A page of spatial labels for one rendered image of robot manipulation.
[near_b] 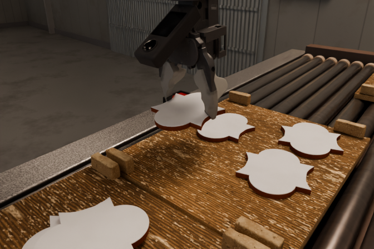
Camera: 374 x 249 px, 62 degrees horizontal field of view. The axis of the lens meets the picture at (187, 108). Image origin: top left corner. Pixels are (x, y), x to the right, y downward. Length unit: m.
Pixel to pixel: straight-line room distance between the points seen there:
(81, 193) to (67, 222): 0.08
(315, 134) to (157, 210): 0.37
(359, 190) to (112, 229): 0.39
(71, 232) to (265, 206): 0.26
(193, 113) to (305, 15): 2.77
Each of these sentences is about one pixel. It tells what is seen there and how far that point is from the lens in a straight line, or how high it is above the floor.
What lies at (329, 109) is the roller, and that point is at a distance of 0.90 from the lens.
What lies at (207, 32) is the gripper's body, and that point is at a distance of 0.50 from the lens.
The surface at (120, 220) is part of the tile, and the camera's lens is 0.43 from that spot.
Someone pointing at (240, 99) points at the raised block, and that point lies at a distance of 0.81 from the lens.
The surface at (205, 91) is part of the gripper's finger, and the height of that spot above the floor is 1.07.
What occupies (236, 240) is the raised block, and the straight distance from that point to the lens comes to 0.39.
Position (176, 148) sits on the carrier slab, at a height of 0.94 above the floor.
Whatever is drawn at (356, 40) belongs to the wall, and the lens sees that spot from 3.09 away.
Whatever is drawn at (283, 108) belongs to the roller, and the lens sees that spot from 0.86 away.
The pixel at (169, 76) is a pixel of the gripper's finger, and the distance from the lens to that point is 0.55.
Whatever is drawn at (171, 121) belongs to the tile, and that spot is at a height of 1.02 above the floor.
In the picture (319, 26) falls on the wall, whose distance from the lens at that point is 3.19.
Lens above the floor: 1.24
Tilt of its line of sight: 23 degrees down
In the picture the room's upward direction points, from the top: straight up
